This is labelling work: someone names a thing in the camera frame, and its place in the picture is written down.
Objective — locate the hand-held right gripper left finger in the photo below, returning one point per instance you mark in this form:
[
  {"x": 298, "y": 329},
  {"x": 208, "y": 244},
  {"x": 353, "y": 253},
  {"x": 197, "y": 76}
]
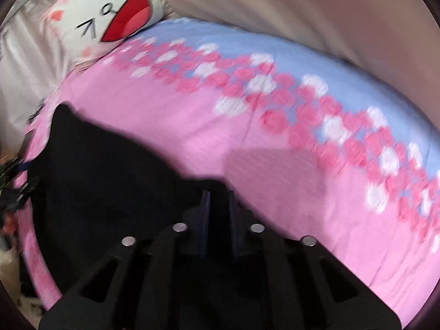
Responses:
[{"x": 205, "y": 209}]

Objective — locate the pink floral blanket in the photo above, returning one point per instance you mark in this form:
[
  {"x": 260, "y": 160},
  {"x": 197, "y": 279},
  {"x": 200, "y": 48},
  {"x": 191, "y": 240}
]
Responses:
[{"x": 206, "y": 117}]

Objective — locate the beige cloth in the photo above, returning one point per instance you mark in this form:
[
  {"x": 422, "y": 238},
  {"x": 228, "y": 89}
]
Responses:
[{"x": 309, "y": 7}]

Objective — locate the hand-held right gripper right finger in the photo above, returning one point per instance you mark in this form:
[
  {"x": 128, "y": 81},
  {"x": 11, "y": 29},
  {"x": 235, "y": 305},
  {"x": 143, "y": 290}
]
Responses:
[{"x": 234, "y": 213}]

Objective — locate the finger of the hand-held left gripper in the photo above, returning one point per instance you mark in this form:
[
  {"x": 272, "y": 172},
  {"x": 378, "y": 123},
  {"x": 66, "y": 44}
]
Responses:
[
  {"x": 15, "y": 169},
  {"x": 20, "y": 194}
]

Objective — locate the cartoon face pillow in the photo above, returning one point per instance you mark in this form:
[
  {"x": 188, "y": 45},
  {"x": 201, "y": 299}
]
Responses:
[{"x": 134, "y": 17}]

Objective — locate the grey satin cloth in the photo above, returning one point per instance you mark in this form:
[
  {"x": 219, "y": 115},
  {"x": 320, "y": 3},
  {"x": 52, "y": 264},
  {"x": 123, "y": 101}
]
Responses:
[{"x": 24, "y": 58}]

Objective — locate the black pants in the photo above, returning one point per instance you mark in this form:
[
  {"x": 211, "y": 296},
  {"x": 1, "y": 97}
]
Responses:
[{"x": 103, "y": 178}]

